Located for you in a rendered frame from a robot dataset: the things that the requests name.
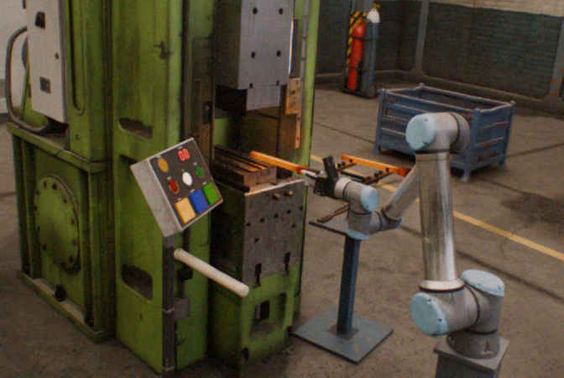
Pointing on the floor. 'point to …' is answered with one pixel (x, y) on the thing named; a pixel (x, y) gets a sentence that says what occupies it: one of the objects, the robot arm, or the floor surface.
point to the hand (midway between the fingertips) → (305, 170)
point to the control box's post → (168, 304)
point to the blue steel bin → (490, 133)
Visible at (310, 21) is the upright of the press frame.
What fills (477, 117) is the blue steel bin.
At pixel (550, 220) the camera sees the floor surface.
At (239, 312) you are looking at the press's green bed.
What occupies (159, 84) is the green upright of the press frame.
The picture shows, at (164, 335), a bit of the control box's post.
